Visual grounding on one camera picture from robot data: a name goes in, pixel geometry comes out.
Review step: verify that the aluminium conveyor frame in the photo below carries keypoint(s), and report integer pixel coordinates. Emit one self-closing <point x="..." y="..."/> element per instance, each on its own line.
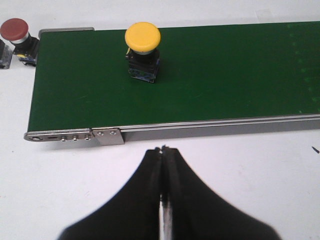
<point x="107" y="136"/>

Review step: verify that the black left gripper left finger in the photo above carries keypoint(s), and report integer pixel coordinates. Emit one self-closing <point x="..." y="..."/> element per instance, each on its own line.
<point x="132" y="214"/>

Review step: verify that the yellow mushroom push button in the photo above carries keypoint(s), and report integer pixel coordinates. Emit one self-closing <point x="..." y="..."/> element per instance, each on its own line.
<point x="142" y="39"/>

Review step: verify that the green conveyor belt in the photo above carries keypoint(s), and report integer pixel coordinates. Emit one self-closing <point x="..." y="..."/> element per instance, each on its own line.
<point x="212" y="87"/>

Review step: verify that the red mushroom push button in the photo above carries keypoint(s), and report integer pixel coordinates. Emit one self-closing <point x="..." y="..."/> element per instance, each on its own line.
<point x="5" y="55"/>
<point x="16" y="31"/>

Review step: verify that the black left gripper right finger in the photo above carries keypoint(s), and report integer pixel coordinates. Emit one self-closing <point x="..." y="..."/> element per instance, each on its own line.
<point x="192" y="211"/>

